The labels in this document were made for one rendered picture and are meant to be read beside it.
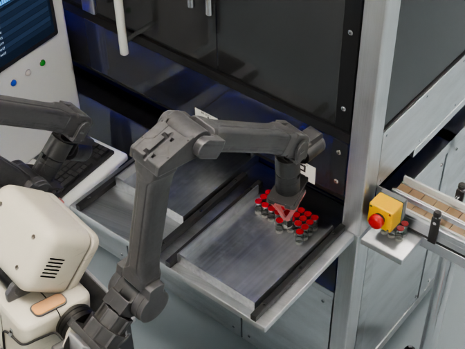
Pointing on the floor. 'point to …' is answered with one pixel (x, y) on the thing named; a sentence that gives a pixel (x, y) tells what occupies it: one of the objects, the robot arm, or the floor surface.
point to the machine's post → (363, 160)
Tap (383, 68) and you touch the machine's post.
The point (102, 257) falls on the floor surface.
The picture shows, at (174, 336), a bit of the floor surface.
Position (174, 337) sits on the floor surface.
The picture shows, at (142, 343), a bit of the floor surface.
